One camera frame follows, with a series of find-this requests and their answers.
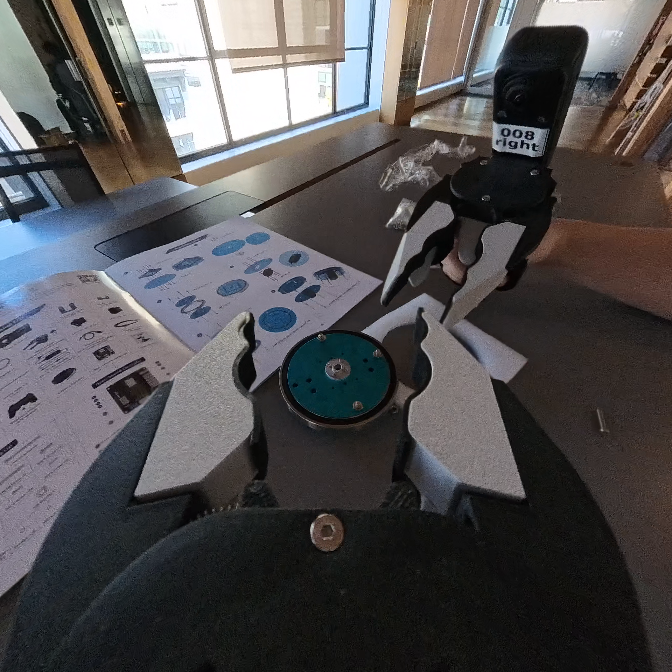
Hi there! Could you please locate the dark grey desk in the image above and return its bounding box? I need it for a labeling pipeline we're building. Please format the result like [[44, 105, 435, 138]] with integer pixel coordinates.
[[0, 122, 672, 672]]

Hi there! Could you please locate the wooden shelf rack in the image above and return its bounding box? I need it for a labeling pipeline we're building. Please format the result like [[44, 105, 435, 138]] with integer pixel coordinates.
[[590, 0, 672, 163]]

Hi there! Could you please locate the large window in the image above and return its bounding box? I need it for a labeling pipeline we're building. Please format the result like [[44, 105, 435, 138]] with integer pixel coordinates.
[[121, 0, 376, 158]]

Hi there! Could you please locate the wooden pillar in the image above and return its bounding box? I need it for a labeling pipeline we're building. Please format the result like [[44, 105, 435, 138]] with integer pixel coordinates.
[[379, 0, 436, 127]]

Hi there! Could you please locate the small bag of screws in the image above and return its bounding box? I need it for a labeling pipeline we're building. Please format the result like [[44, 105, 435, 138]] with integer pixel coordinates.
[[385, 198, 417, 232]]

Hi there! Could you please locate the black chair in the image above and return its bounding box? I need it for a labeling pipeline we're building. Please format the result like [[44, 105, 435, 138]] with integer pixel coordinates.
[[0, 144, 82, 221]]

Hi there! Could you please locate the round teal turntable disc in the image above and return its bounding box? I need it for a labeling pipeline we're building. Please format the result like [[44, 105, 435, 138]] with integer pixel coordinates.
[[278, 330, 401, 432]]

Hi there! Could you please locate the open instruction booklet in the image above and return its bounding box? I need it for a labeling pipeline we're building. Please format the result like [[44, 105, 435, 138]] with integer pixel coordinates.
[[0, 217, 384, 596]]

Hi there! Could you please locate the plain dark desk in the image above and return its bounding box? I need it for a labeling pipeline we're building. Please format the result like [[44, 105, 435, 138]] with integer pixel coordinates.
[[0, 176, 197, 295]]

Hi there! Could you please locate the person's right hand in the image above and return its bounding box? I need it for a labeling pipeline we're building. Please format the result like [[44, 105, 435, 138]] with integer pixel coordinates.
[[440, 239, 476, 287]]

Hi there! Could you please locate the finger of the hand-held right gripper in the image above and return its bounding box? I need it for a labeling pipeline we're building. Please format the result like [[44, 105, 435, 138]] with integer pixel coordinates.
[[380, 202, 462, 308], [441, 223, 526, 329]]

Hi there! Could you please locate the crumpled clear plastic bag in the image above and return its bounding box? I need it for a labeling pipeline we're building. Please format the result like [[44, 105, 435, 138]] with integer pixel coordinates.
[[379, 138, 477, 193]]

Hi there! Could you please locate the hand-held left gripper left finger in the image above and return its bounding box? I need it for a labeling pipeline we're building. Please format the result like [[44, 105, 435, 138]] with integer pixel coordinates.
[[133, 311, 265, 501]]

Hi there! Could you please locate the person's right forearm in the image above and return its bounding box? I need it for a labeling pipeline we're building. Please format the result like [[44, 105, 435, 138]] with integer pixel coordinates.
[[527, 218, 672, 329]]

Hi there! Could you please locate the beige roller blind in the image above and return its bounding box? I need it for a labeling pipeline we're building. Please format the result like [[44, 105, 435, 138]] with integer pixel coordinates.
[[217, 0, 346, 72]]

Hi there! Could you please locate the wooden cabinet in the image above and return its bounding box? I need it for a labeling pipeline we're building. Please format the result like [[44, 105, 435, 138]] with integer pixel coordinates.
[[50, 0, 183, 194]]

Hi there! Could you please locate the dark desk with cable flap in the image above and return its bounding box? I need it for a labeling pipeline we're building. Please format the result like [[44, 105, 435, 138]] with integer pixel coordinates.
[[94, 122, 402, 266]]

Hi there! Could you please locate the white foam insert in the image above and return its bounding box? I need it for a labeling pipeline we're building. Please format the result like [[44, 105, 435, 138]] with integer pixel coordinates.
[[362, 293, 528, 512]]

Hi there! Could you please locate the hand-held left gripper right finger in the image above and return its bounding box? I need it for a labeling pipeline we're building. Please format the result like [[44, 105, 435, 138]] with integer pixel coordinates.
[[394, 309, 527, 515]]

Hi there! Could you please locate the desk cable flap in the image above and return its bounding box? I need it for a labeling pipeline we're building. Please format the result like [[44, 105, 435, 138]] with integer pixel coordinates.
[[94, 190, 264, 263]]

